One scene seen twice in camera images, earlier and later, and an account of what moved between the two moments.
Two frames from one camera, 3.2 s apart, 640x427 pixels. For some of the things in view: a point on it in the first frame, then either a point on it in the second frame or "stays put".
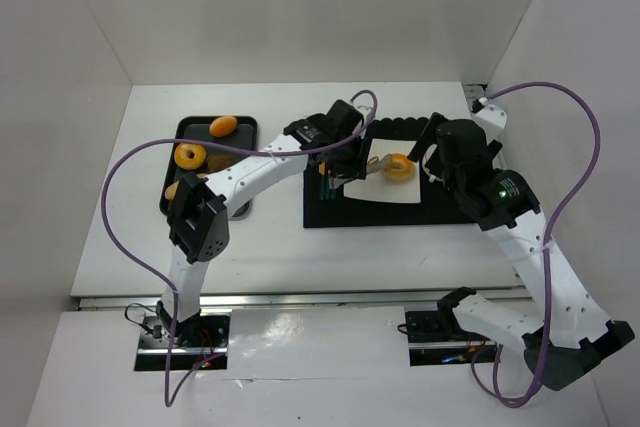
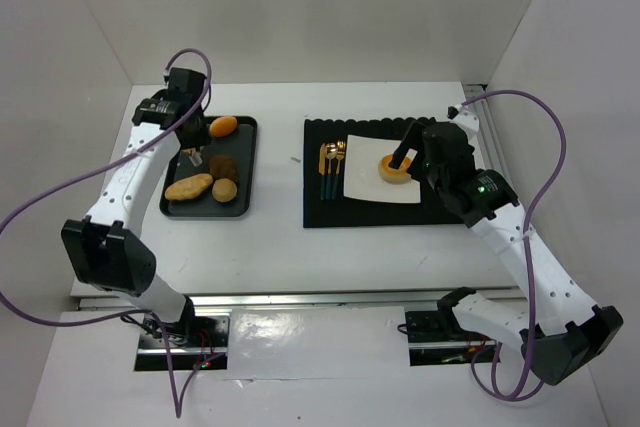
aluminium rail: [292, 299] stays put
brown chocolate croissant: [216, 163] stays put
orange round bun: [223, 126] stays put
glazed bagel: [401, 169] stays put
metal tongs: [373, 164] → [194, 157]
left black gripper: [345, 165] → [193, 133]
